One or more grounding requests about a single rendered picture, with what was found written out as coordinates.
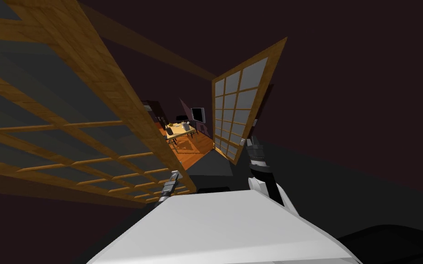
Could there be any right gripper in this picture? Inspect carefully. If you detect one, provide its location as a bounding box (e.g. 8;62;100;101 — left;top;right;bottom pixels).
246;135;267;161

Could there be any black flat screen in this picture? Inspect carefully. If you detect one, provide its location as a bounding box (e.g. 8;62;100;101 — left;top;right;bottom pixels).
191;107;206;124

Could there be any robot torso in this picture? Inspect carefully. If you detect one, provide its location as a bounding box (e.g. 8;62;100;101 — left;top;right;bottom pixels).
86;186;363;264

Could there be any wooden lattice door leaf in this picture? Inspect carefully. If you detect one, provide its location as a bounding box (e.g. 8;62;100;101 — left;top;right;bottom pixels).
0;0;198;210
211;36;289;165

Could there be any light wooden table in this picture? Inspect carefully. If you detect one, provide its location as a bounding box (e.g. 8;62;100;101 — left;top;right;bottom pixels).
165;122;198;147

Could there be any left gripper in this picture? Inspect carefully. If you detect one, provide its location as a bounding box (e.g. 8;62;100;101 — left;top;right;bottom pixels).
161;170;184;196

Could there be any dark wooden cupboard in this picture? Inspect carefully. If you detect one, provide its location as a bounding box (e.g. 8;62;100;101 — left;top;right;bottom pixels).
141;100;169;126

